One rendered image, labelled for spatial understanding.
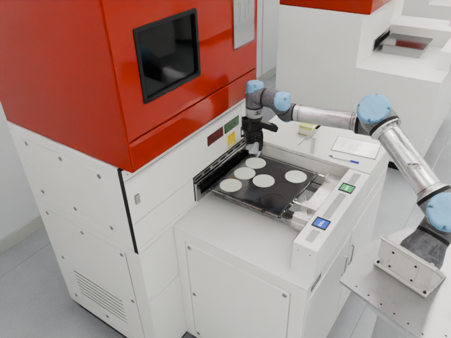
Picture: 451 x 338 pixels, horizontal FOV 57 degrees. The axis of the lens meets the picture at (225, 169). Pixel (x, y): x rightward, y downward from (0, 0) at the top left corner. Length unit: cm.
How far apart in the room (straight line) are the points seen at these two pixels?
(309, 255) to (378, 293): 27
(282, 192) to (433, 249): 64
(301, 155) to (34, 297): 181
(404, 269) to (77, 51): 130
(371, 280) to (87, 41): 124
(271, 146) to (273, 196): 34
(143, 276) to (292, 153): 88
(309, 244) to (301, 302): 23
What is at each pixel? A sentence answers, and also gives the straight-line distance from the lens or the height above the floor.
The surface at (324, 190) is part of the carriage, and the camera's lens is 190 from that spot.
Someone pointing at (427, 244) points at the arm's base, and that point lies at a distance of 158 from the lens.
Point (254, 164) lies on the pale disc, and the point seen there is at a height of 90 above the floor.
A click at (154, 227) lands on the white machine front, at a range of 170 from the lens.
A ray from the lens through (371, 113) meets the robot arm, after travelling 155.
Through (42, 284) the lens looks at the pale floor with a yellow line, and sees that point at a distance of 292.
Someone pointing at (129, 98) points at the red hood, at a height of 148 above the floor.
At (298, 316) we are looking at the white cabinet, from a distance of 168.
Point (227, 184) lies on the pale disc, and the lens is 187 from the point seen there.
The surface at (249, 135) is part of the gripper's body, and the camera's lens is 180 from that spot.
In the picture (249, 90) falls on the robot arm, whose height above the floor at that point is 132.
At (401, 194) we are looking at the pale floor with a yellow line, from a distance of 350.
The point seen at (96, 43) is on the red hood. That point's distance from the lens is 128.
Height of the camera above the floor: 201
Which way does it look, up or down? 34 degrees down
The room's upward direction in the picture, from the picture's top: 2 degrees counter-clockwise
